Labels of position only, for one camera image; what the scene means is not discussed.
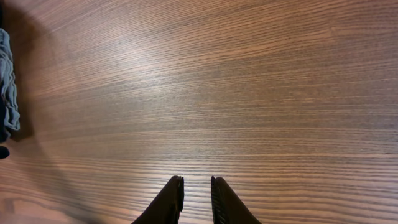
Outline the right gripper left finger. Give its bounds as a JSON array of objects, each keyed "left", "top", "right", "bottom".
[{"left": 132, "top": 175, "right": 184, "bottom": 224}]

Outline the stack of folded black clothes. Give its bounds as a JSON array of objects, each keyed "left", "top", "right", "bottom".
[{"left": 1, "top": 98, "right": 10, "bottom": 159}]

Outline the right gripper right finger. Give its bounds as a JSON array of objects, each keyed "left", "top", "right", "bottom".
[{"left": 211, "top": 176, "right": 261, "bottom": 224}]

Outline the light grey folded garment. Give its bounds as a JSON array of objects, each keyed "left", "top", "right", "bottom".
[{"left": 1, "top": 28, "right": 20, "bottom": 131}]

